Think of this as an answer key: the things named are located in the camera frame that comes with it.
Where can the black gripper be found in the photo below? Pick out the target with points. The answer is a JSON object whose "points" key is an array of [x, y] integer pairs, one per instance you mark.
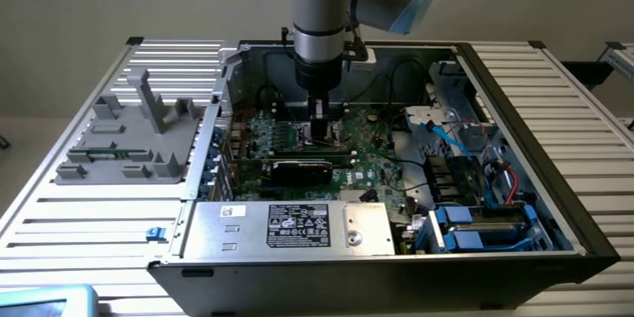
{"points": [[318, 74]]}

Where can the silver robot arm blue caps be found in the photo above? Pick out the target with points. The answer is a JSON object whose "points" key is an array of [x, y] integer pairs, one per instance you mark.
{"points": [[317, 16]]}

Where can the CPU socket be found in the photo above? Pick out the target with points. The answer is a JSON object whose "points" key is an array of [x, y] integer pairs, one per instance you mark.
{"points": [[332, 135]]}

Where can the installed black RAM stick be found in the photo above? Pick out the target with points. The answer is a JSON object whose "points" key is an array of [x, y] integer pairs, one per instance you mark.
{"points": [[317, 153]]}

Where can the black graphics card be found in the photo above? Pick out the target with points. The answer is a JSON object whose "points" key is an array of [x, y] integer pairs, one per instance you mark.
{"points": [[301, 172]]}

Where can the green motherboard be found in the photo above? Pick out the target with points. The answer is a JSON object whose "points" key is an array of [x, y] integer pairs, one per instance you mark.
{"points": [[369, 168]]}

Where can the metal drive cage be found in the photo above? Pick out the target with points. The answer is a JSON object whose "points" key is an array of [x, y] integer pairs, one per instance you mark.
{"points": [[446, 124]]}

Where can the black table corner cap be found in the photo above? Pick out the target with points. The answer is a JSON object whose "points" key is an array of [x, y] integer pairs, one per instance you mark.
{"points": [[135, 41], [537, 45]]}

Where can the black fan shroud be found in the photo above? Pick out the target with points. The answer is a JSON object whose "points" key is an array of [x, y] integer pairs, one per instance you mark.
{"points": [[452, 179]]}

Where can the grey parts rack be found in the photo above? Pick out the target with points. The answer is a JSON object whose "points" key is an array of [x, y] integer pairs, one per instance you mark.
{"points": [[134, 146]]}

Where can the silver power supply unit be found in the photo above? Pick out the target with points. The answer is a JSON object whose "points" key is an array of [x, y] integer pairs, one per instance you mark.
{"points": [[288, 229]]}

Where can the silver hard disk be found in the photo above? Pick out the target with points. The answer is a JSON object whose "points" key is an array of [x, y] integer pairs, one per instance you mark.
{"points": [[488, 227]]}

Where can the small blue clip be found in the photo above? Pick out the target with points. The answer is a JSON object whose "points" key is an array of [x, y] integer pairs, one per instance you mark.
{"points": [[157, 234]]}

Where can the blue disk bay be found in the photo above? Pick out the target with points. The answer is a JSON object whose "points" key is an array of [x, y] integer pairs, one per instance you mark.
{"points": [[488, 233]]}

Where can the black open PC case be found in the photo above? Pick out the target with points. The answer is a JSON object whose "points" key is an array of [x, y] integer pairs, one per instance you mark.
{"points": [[346, 287]]}

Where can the neighbouring slat table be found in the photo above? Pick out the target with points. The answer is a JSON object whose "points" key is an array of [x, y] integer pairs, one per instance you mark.
{"points": [[620, 55]]}

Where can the light blue teach pendant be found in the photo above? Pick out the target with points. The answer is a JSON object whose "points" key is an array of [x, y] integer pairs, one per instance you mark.
{"points": [[47, 300]]}

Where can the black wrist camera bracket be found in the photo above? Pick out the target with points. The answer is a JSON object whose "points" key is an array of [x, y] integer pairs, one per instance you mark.
{"points": [[358, 49]]}

